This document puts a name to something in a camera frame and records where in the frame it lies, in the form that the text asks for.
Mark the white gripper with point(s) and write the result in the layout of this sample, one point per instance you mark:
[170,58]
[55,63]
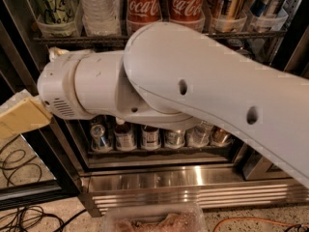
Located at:
[55,84]

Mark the green LaCroix can top shelf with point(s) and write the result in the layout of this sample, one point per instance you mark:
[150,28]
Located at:
[59,14]

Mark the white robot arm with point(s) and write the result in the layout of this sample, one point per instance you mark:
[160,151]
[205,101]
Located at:
[171,77]

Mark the small blue can bottom shelf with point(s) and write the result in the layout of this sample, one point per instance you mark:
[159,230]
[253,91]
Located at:
[100,133]

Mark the clear water bottle top shelf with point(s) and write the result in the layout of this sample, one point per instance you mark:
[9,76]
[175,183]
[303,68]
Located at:
[99,18]

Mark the glass fridge door left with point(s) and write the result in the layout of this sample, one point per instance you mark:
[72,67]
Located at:
[24,178]

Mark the left Coca-Cola can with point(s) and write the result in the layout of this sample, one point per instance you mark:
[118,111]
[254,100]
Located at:
[140,13]

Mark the coca-cola can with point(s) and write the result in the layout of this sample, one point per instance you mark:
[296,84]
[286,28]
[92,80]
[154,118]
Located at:
[187,13]
[140,13]

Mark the silver can bottom shelf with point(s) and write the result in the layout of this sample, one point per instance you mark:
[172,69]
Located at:
[174,139]

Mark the right Coca-Cola can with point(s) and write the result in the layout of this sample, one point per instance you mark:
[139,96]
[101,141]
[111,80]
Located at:
[187,13]

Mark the small water bottle bottom shelf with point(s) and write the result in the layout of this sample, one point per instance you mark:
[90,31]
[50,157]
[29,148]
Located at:
[199,136]

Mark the copper can bottom shelf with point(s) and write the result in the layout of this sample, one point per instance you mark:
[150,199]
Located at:
[220,138]

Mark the gold striped can top shelf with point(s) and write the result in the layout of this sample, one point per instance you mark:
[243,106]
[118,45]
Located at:
[224,13]

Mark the blue silver can top shelf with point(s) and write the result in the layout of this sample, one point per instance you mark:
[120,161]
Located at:
[265,15]

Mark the left brown juice bottle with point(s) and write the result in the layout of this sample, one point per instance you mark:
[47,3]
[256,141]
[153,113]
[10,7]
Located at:
[125,140]

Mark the brown juice bottle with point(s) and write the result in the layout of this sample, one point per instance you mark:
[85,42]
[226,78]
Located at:
[150,138]
[125,140]

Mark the right brown juice bottle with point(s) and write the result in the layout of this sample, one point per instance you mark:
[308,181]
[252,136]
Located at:
[150,138]

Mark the clear plastic bin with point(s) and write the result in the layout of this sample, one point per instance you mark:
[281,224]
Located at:
[177,217]

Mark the stainless steel fridge frame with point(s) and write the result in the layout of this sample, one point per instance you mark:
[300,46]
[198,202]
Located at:
[212,177]

